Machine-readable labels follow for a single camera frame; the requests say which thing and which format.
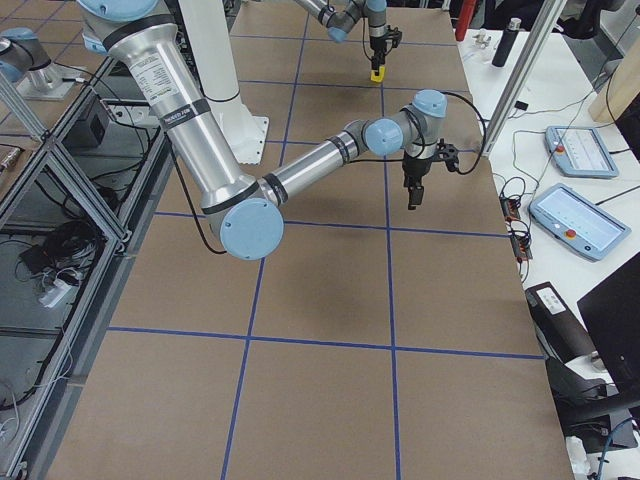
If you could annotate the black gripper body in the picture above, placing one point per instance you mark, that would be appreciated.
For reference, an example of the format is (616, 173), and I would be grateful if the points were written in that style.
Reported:
(414, 170)
(377, 42)

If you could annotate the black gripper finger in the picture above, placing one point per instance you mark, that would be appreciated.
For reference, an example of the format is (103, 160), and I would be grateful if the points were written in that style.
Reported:
(377, 61)
(415, 195)

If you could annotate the yellow wooden cube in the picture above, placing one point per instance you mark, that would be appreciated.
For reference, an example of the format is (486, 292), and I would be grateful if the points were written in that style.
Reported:
(378, 75)

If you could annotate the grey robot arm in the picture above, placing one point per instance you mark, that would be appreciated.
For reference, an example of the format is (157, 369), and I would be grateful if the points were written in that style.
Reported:
(184, 67)
(340, 23)

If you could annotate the second robot base grey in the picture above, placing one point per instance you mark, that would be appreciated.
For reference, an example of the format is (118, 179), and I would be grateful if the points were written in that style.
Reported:
(26, 63)

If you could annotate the red cylinder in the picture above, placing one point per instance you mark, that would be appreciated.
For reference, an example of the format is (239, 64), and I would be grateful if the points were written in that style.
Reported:
(464, 19)

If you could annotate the black cylindrical bottle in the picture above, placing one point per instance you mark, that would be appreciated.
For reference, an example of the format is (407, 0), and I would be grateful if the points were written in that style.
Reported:
(506, 42)

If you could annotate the small black square pad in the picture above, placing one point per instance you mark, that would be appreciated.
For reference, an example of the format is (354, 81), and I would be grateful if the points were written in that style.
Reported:
(521, 105)

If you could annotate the near teach pendant tablet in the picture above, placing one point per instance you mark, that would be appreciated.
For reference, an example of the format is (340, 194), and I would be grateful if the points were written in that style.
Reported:
(577, 223)

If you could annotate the teach pendant tablet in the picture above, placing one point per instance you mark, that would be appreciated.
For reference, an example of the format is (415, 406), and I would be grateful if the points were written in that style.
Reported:
(577, 223)
(580, 152)

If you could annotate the far teach pendant tablet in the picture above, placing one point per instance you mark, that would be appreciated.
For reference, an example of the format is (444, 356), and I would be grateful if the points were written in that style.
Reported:
(580, 152)

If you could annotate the black box with label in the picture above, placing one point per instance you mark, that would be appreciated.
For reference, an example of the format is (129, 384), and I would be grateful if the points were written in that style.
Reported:
(558, 325)

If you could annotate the black computer monitor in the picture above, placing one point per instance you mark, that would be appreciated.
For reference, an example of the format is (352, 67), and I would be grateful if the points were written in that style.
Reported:
(611, 315)

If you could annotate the black power adapter floor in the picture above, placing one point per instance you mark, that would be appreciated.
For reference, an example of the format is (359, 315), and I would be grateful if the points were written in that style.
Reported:
(37, 259)

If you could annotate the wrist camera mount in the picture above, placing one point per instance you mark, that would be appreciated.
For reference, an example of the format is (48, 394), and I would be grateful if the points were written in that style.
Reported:
(393, 38)
(447, 153)

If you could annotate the aluminium frame post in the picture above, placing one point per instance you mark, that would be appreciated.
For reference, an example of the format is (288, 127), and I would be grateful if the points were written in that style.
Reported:
(535, 42)

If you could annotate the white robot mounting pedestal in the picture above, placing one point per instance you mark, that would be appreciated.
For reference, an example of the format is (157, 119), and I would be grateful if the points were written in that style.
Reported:
(208, 36)

